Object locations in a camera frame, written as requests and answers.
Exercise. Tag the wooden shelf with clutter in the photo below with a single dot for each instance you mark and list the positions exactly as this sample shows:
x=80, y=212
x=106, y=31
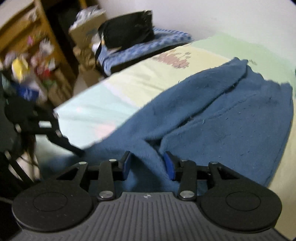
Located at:
x=35, y=29

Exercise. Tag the blue checkered blanket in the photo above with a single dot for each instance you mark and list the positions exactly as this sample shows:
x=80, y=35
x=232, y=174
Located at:
x=108, y=62

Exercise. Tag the cardboard box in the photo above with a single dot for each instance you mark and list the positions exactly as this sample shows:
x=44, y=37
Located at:
x=86, y=25

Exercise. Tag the black bag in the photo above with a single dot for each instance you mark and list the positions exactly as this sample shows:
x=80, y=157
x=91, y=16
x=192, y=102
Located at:
x=125, y=31

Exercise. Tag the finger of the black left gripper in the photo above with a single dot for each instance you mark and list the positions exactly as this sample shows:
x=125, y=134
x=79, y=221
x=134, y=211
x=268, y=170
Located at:
x=46, y=123

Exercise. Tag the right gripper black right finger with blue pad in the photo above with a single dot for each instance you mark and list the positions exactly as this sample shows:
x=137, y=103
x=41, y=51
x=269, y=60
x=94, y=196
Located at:
x=225, y=197

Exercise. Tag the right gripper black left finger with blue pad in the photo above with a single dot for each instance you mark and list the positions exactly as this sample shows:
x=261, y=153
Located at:
x=67, y=199

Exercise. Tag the blue fleece garment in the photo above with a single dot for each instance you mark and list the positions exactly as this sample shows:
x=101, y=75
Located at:
x=227, y=114

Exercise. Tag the pastel patterned bed sheet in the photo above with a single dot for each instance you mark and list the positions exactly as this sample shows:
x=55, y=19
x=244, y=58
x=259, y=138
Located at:
x=94, y=114

